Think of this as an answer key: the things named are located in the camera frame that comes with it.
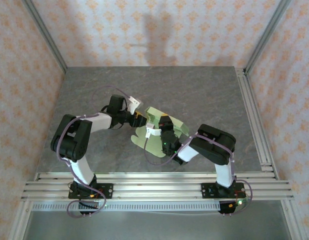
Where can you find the green paper box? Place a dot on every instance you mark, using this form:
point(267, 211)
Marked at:
point(154, 147)

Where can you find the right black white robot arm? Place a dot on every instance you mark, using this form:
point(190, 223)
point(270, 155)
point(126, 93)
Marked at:
point(214, 147)

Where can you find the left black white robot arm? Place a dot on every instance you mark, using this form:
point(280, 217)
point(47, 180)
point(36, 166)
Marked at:
point(69, 140)

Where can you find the black controller board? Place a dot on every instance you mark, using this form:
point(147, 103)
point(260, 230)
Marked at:
point(227, 208)

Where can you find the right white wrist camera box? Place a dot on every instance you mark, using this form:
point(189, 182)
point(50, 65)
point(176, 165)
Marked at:
point(151, 130)

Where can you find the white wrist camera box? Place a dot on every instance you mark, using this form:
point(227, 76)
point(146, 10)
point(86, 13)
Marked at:
point(133, 102)
point(151, 130)

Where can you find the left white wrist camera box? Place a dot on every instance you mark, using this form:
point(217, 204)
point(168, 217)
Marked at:
point(133, 102)

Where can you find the narrow aluminium edge rail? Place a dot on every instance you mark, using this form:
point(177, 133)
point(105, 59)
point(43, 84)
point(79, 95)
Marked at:
point(157, 176)

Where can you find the wide aluminium mounting rail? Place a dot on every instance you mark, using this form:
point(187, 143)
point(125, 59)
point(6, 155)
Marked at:
point(157, 192)

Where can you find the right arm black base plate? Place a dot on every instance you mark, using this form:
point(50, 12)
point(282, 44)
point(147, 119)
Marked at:
point(207, 191)

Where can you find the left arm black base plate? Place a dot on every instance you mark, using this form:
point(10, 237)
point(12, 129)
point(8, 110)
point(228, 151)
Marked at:
point(108, 191)

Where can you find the aluminium side rail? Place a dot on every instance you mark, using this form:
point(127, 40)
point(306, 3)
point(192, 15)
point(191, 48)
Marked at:
point(245, 87)

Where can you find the aluminium frame post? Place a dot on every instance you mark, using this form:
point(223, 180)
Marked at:
point(269, 32)
point(44, 32)

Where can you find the short aluminium frame leg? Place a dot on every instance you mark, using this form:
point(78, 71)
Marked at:
point(294, 220)
point(20, 220)

